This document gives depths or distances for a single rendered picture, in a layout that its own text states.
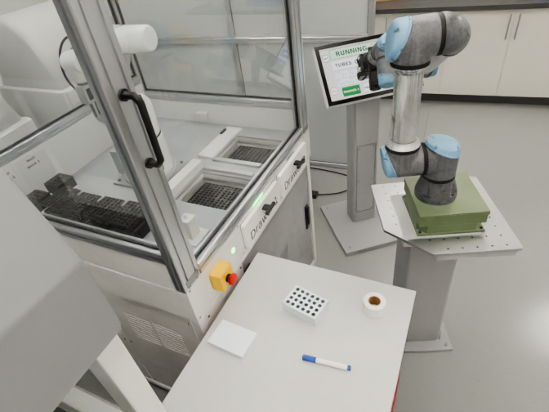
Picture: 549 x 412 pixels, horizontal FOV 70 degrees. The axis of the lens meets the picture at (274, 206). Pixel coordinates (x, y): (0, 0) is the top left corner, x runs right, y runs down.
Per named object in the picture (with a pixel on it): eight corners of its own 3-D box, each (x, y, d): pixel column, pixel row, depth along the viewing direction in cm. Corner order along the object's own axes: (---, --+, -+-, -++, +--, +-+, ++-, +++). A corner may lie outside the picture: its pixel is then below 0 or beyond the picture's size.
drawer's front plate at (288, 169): (307, 162, 184) (305, 141, 177) (283, 198, 164) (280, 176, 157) (304, 161, 184) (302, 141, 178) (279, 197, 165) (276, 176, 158)
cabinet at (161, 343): (319, 264, 242) (312, 153, 193) (243, 429, 172) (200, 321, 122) (194, 234, 279) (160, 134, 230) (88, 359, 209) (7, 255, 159)
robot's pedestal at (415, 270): (434, 300, 212) (457, 187, 165) (452, 351, 188) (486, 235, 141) (377, 303, 214) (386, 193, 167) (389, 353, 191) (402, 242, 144)
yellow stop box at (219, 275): (237, 277, 130) (233, 262, 125) (226, 293, 125) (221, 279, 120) (224, 273, 132) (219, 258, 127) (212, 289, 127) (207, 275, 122)
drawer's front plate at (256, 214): (280, 201, 162) (278, 180, 155) (249, 248, 142) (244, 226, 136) (277, 201, 163) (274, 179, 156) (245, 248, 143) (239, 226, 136)
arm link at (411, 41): (426, 181, 138) (449, 17, 103) (383, 185, 139) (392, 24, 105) (417, 163, 147) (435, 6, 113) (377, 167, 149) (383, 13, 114)
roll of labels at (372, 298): (362, 316, 121) (362, 308, 119) (363, 298, 126) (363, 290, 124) (385, 320, 119) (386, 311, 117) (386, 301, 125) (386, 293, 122)
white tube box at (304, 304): (329, 307, 125) (328, 300, 123) (315, 326, 120) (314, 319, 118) (296, 292, 132) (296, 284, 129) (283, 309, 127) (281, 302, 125)
